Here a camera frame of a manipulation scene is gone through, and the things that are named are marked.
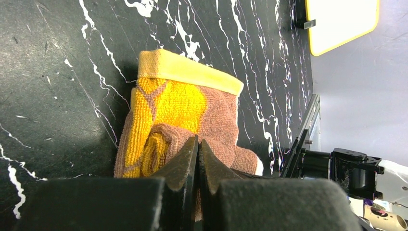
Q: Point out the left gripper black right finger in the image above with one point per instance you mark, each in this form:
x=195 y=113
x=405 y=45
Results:
x=232 y=203

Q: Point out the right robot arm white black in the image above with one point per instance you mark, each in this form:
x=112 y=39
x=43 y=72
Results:
x=372 y=185

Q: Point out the brown and yellow cloth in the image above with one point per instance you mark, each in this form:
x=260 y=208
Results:
x=176 y=98

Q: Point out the aluminium frame rail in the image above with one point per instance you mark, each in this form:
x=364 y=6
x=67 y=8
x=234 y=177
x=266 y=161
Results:
x=292 y=163

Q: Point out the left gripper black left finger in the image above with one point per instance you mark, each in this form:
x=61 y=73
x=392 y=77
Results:
x=165 y=201

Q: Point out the whiteboard with wooden frame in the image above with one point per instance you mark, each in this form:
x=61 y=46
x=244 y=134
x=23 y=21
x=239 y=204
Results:
x=333 y=23

